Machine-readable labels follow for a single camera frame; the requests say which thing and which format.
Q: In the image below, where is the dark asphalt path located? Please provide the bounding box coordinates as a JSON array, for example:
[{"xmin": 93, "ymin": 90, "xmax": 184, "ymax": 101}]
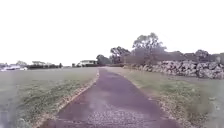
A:
[{"xmin": 38, "ymin": 67, "xmax": 183, "ymax": 128}]

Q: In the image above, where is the grass verge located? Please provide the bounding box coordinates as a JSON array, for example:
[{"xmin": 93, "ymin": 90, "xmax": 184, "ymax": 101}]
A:
[{"xmin": 106, "ymin": 66, "xmax": 224, "ymax": 128}]

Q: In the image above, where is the grass field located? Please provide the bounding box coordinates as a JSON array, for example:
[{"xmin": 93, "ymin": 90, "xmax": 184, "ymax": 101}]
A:
[{"xmin": 0, "ymin": 67, "xmax": 100, "ymax": 128}]

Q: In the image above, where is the row of trees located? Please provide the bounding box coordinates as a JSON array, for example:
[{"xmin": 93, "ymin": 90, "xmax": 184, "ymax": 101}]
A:
[{"xmin": 95, "ymin": 32, "xmax": 224, "ymax": 66}]

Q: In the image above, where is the white building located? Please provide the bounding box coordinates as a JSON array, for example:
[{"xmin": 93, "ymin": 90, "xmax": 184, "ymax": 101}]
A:
[{"xmin": 78, "ymin": 59, "xmax": 98, "ymax": 68}]

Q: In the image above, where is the row of distant buildings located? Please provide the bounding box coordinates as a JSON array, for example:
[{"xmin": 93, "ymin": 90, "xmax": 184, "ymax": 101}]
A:
[{"xmin": 0, "ymin": 60, "xmax": 64, "ymax": 72}]

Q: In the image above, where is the dry stone wall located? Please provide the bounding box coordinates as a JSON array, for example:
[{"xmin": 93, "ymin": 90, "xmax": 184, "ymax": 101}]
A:
[{"xmin": 123, "ymin": 60, "xmax": 224, "ymax": 80}]

